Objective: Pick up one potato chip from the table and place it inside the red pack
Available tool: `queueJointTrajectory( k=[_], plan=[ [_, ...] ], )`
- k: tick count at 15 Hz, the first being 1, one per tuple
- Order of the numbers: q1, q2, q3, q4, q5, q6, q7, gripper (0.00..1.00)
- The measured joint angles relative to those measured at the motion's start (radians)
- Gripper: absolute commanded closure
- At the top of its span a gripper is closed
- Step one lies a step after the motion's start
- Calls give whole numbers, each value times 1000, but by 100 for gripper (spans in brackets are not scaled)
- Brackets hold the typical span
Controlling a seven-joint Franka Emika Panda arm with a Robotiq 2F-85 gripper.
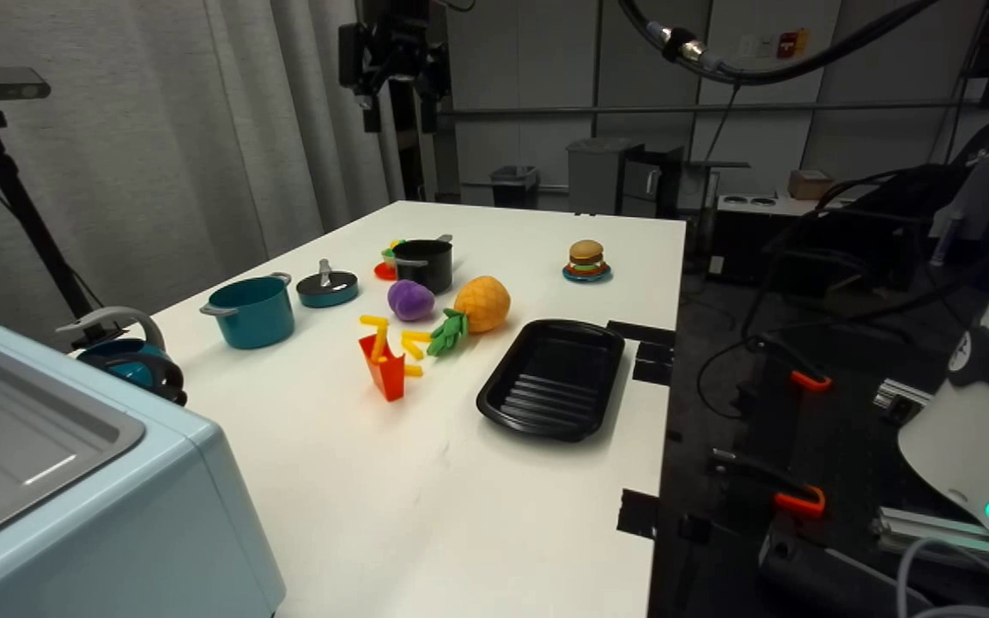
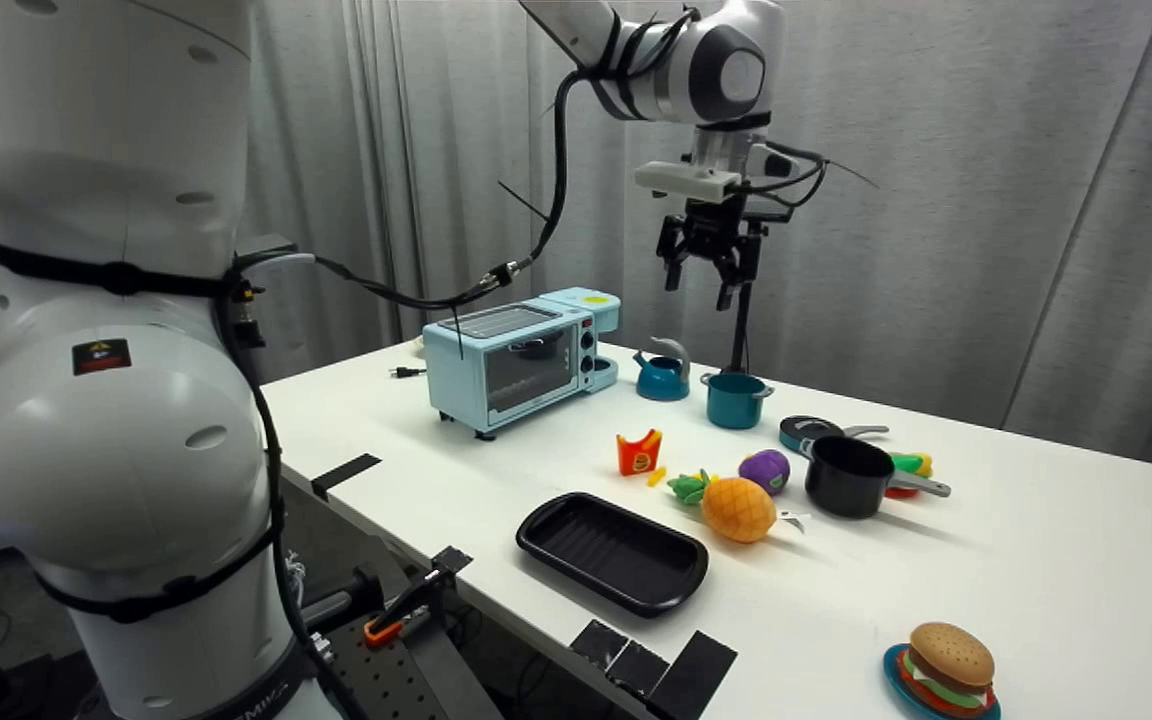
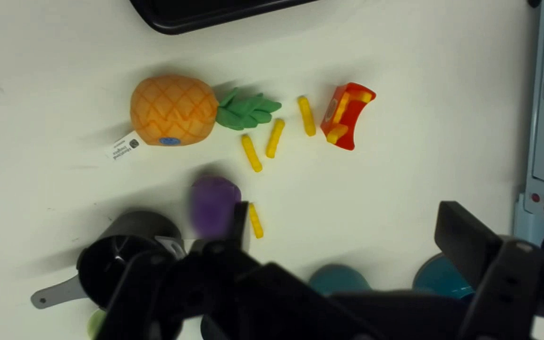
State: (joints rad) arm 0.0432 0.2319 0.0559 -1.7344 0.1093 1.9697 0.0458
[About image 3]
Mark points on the teal bowl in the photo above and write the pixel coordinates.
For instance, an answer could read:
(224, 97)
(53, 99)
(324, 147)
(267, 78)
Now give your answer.
(442, 278)
(338, 279)

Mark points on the light blue toaster oven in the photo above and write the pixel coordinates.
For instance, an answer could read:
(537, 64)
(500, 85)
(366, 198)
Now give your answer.
(543, 94)

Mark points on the black tray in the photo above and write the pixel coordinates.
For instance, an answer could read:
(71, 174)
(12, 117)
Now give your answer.
(215, 12)

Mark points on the plush toy pineapple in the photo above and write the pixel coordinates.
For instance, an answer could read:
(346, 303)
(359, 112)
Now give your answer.
(173, 111)

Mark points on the red toy fries pack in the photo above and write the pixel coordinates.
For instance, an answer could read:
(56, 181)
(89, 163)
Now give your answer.
(345, 115)

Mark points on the light green object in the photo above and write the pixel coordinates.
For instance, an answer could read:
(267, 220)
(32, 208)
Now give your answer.
(96, 323)

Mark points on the purple toy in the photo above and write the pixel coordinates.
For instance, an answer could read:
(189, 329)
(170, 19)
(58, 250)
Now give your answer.
(213, 205)

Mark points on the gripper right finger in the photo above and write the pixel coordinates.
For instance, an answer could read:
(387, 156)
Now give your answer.
(498, 278)

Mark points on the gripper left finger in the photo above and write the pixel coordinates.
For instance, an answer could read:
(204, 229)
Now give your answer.
(158, 288)

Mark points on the yellow toy potato chip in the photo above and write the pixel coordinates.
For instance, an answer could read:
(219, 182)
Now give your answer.
(275, 138)
(251, 153)
(307, 115)
(256, 221)

